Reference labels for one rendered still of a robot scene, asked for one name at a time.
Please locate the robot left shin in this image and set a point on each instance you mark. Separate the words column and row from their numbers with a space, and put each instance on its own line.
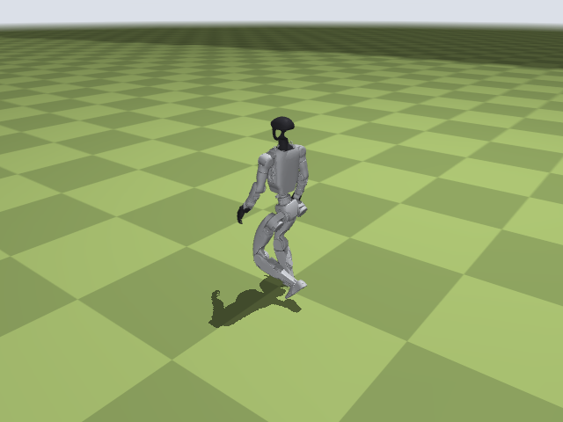
column 273, row 268

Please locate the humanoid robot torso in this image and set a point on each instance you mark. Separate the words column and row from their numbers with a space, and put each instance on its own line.
column 282, row 178

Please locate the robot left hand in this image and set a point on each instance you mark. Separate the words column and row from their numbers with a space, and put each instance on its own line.
column 241, row 213

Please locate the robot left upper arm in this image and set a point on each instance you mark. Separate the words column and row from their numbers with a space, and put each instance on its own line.
column 265, row 161

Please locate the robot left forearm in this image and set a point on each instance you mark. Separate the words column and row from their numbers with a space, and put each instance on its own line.
column 252, row 198

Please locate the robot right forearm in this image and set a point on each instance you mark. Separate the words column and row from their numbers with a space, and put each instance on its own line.
column 300, row 185

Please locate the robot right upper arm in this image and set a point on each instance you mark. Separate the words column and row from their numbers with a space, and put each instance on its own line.
column 303, row 174

